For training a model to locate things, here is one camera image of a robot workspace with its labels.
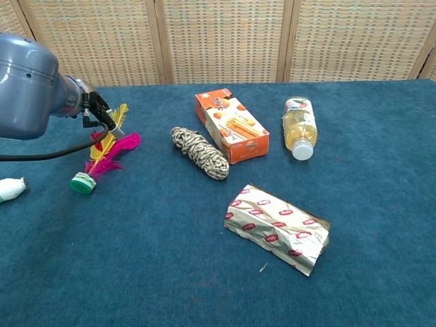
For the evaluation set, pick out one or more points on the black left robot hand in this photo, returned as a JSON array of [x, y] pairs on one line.
[[104, 112]]

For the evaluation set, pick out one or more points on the feather shuttlecock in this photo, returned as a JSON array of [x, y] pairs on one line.
[[83, 185]]

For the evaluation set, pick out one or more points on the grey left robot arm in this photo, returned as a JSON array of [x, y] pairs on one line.
[[27, 85]]

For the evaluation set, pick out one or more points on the small white bottle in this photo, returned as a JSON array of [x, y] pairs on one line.
[[10, 189]]

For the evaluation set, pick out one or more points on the orange snack box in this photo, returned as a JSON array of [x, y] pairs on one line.
[[238, 136]]

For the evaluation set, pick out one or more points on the woven wooden folding screen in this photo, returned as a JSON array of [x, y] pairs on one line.
[[221, 41]]

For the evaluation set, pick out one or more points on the blue table carpet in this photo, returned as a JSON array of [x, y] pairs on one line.
[[136, 255]]

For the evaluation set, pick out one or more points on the plastic bottle yellow drink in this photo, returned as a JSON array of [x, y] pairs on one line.
[[299, 133]]

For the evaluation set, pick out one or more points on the silver foil snack bag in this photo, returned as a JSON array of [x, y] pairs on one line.
[[272, 228]]

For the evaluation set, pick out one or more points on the small straw scrap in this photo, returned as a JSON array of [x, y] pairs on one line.
[[263, 267]]

